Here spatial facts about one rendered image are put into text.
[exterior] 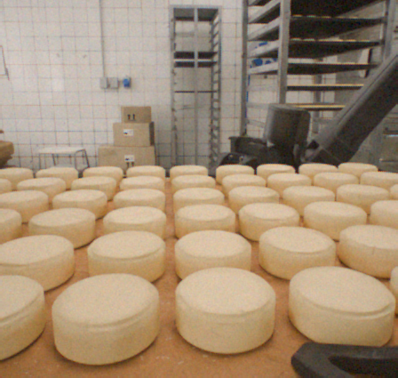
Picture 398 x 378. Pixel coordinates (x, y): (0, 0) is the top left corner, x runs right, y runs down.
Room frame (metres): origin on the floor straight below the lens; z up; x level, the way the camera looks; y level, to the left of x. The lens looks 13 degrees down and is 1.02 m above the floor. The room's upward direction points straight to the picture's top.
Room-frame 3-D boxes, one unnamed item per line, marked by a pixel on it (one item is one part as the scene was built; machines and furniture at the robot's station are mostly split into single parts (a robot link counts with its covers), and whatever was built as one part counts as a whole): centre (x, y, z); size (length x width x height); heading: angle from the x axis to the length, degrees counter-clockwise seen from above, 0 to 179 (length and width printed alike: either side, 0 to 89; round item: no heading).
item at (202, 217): (0.29, 0.00, 0.91); 0.05 x 0.05 x 0.02
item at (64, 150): (4.01, 1.47, 0.23); 0.45 x 0.45 x 0.46; 84
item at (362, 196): (0.37, -0.17, 0.91); 0.05 x 0.05 x 0.02
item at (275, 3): (1.87, -0.32, 1.41); 0.64 x 0.03 x 0.03; 8
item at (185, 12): (3.97, 0.06, 0.93); 0.64 x 0.51 x 1.78; 5
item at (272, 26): (1.87, -0.32, 1.32); 0.64 x 0.03 x 0.03; 8
